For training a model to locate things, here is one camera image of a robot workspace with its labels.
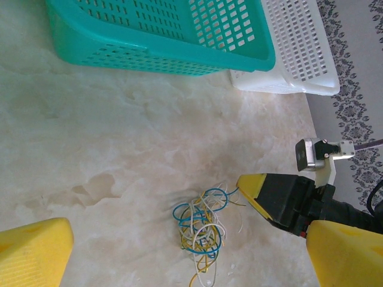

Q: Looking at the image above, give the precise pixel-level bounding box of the thin white cable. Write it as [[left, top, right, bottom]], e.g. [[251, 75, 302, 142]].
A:
[[179, 182, 245, 287]]

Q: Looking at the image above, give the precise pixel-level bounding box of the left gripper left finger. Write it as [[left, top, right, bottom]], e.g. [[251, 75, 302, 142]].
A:
[[0, 217, 75, 287]]

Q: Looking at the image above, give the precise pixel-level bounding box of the teal plastic basket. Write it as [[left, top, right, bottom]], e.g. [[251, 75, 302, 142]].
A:
[[44, 0, 276, 78]]

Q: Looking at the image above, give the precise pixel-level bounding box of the white plastic basket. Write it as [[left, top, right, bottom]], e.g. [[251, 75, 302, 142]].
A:
[[229, 0, 341, 96]]

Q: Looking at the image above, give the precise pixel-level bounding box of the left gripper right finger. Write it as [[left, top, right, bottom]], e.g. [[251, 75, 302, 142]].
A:
[[305, 219, 383, 287]]

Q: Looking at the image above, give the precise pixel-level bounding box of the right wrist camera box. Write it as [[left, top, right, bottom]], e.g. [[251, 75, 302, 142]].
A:
[[294, 137, 357, 188]]

